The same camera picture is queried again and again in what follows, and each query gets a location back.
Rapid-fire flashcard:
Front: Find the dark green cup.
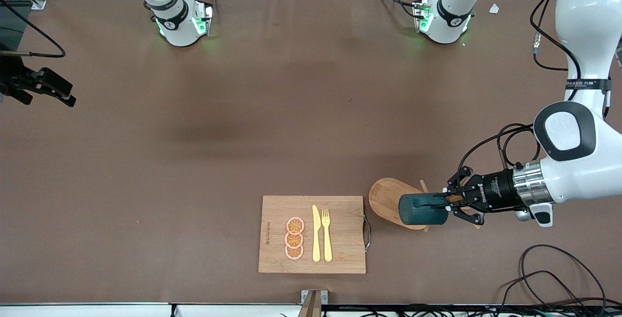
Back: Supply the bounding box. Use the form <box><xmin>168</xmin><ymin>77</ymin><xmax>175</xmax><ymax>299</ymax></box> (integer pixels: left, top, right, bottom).
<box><xmin>398</xmin><ymin>193</ymin><xmax>450</xmax><ymax>226</ymax></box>

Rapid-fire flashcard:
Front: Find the wooden mug rack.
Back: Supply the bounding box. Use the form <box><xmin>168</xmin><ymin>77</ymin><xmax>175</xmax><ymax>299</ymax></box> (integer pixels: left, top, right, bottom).
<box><xmin>368</xmin><ymin>171</ymin><xmax>482</xmax><ymax>233</ymax></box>

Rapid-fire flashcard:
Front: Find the wooden cutting board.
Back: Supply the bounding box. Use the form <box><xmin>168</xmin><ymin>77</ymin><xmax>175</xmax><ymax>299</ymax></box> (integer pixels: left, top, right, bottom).
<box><xmin>258</xmin><ymin>195</ymin><xmax>371</xmax><ymax>275</ymax></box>

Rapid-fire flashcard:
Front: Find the yellow plastic fork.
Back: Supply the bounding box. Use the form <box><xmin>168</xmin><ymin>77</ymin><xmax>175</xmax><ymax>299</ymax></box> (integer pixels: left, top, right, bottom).
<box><xmin>321</xmin><ymin>209</ymin><xmax>333</xmax><ymax>263</ymax></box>

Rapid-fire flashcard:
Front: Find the yellow plastic knife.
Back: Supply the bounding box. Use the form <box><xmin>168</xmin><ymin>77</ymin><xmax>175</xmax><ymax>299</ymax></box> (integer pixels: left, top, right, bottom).
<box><xmin>312</xmin><ymin>205</ymin><xmax>322</xmax><ymax>263</ymax></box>

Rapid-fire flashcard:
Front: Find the brown table cover sheet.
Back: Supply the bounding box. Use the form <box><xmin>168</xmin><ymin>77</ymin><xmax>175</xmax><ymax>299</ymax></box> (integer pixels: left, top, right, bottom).
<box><xmin>0</xmin><ymin>0</ymin><xmax>622</xmax><ymax>305</ymax></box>

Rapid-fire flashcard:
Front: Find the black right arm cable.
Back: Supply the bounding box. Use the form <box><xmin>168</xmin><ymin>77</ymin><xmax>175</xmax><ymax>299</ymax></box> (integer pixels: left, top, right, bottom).
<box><xmin>0</xmin><ymin>0</ymin><xmax>67</xmax><ymax>59</ymax></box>

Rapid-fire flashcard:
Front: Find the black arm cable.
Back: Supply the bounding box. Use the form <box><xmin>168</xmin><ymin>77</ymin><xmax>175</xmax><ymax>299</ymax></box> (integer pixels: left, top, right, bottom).
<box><xmin>0</xmin><ymin>0</ymin><xmax>67</xmax><ymax>59</ymax></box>
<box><xmin>459</xmin><ymin>0</ymin><xmax>584</xmax><ymax>176</ymax></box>

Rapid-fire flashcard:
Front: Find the black looped cable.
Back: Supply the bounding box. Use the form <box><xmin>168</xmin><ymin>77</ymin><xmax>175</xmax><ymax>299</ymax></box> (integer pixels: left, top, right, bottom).
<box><xmin>519</xmin><ymin>244</ymin><xmax>608</xmax><ymax>310</ymax></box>
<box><xmin>498</xmin><ymin>270</ymin><xmax>591</xmax><ymax>308</ymax></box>

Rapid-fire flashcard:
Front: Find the black cable bundle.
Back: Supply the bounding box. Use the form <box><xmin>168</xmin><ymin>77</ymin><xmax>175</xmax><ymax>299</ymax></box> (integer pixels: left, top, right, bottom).
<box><xmin>279</xmin><ymin>302</ymin><xmax>622</xmax><ymax>317</ymax></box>

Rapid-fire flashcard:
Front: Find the black printed cable strap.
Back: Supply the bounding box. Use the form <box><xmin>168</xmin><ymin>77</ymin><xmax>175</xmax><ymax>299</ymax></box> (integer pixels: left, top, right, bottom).
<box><xmin>565</xmin><ymin>78</ymin><xmax>614</xmax><ymax>92</ymax></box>

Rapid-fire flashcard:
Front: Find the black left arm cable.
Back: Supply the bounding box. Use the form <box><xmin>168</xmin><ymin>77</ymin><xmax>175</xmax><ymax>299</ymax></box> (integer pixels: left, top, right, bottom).
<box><xmin>459</xmin><ymin>0</ymin><xmax>584</xmax><ymax>176</ymax></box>

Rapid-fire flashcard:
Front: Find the metal bracket with post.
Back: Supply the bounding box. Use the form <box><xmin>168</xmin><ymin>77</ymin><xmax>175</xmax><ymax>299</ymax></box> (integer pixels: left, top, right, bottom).
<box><xmin>300</xmin><ymin>289</ymin><xmax>329</xmax><ymax>317</ymax></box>

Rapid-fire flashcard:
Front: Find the white table edge rail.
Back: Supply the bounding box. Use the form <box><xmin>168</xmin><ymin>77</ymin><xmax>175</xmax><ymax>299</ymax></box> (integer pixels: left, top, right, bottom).
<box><xmin>0</xmin><ymin>302</ymin><xmax>303</xmax><ymax>317</ymax></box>

